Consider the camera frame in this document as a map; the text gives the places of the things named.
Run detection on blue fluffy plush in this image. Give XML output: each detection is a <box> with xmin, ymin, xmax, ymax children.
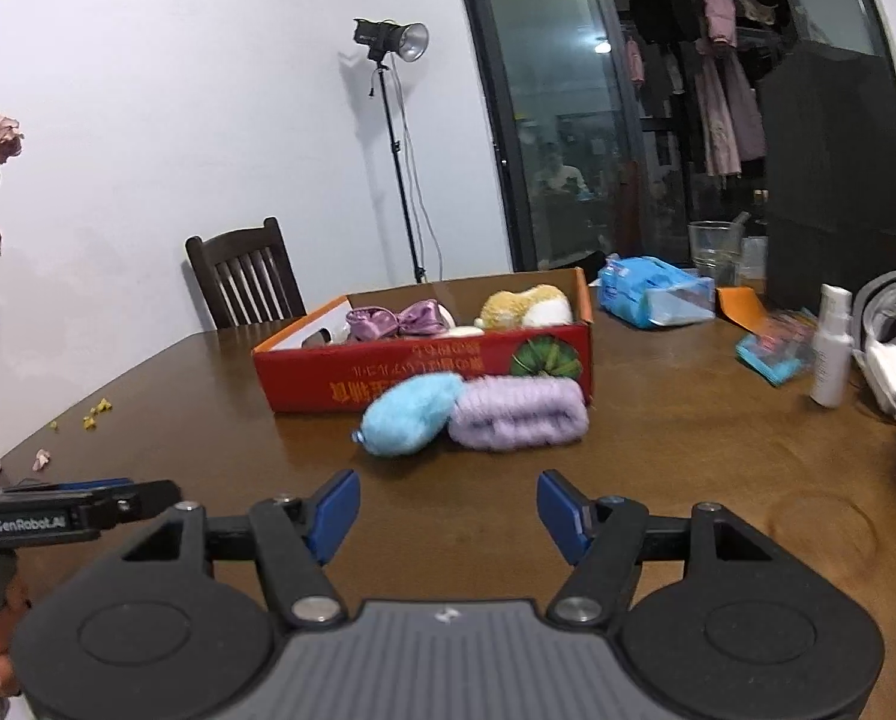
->
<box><xmin>352</xmin><ymin>372</ymin><xmax>464</xmax><ymax>458</ymax></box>

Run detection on lavender fluffy towel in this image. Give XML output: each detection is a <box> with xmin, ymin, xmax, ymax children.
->
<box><xmin>448</xmin><ymin>376</ymin><xmax>590</xmax><ymax>452</ymax></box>

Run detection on white wedge sponge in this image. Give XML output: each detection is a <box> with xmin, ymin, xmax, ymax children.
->
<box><xmin>440</xmin><ymin>325</ymin><xmax>485</xmax><ymax>338</ymax></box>

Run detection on yellow plush toy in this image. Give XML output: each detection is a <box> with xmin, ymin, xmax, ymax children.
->
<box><xmin>474</xmin><ymin>284</ymin><xmax>573</xmax><ymax>332</ymax></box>

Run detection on purple satin scrunchie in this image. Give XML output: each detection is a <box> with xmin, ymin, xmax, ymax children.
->
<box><xmin>398</xmin><ymin>299</ymin><xmax>456</xmax><ymax>338</ymax></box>
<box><xmin>345</xmin><ymin>305</ymin><xmax>399</xmax><ymax>343</ymax></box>

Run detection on person left hand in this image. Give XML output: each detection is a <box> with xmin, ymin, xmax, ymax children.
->
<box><xmin>0</xmin><ymin>574</ymin><xmax>32</xmax><ymax>697</ymax></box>

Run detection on red cardboard box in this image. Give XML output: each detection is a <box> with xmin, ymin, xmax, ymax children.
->
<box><xmin>253</xmin><ymin>268</ymin><xmax>594</xmax><ymax>413</ymax></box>

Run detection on yellow crumbs on table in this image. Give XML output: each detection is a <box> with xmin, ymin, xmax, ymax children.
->
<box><xmin>48</xmin><ymin>397</ymin><xmax>113</xmax><ymax>434</ymax></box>

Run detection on blue tissue pack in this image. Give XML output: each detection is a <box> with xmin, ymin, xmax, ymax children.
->
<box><xmin>598</xmin><ymin>257</ymin><xmax>715</xmax><ymax>330</ymax></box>

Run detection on dark wooden chair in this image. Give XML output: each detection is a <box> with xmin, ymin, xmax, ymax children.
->
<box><xmin>185</xmin><ymin>216</ymin><xmax>306</xmax><ymax>330</ymax></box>

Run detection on orange paper piece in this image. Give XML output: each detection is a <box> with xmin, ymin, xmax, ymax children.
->
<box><xmin>716</xmin><ymin>286</ymin><xmax>768</xmax><ymax>335</ymax></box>

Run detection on small blue packet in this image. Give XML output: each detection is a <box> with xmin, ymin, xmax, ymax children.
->
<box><xmin>736</xmin><ymin>310</ymin><xmax>817</xmax><ymax>387</ymax></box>

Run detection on white spray bottle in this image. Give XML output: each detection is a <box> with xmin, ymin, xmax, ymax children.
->
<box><xmin>811</xmin><ymin>284</ymin><xmax>853</xmax><ymax>410</ymax></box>

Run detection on clear glass cup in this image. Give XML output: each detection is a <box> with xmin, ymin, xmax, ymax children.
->
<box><xmin>688</xmin><ymin>211</ymin><xmax>750</xmax><ymax>286</ymax></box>

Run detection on black paper bag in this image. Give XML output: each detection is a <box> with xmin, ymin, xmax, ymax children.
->
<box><xmin>760</xmin><ymin>43</ymin><xmax>896</xmax><ymax>310</ymax></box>

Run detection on studio light on stand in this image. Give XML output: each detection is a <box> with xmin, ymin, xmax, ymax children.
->
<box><xmin>352</xmin><ymin>18</ymin><xmax>443</xmax><ymax>283</ymax></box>

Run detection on hanging clothes rack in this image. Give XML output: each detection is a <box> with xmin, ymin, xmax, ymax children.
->
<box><xmin>622</xmin><ymin>0</ymin><xmax>791</xmax><ymax>179</ymax></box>

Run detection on white charger with cable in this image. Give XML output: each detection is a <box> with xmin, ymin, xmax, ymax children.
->
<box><xmin>852</xmin><ymin>270</ymin><xmax>896</xmax><ymax>422</ymax></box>

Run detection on black sliding door frame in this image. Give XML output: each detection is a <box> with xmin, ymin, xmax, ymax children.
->
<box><xmin>464</xmin><ymin>0</ymin><xmax>896</xmax><ymax>270</ymax></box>

